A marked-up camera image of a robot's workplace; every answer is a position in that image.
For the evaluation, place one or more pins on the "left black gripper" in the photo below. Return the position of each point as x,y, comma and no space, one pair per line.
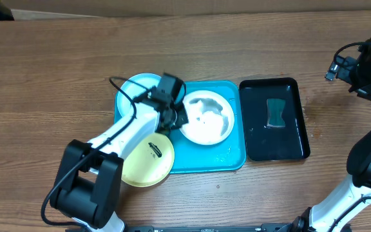
182,118

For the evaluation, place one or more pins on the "white plate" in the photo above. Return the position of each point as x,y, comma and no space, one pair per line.
210,118

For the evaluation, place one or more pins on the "yellow plate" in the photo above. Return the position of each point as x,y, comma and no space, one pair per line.
150,162

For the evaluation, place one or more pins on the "green scrubbing sponge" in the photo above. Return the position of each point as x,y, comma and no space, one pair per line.
275,108

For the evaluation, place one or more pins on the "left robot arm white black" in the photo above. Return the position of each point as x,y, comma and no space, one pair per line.
87,184

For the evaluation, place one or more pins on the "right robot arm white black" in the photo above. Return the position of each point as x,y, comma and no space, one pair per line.
353,194

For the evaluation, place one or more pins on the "teal plastic tray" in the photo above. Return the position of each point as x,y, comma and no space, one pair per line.
227,155

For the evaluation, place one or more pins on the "black plastic tray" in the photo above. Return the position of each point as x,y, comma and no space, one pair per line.
264,143

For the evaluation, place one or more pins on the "light blue plate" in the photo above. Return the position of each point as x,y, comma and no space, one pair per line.
133,87

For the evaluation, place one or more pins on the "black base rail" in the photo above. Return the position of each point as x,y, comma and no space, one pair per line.
262,228

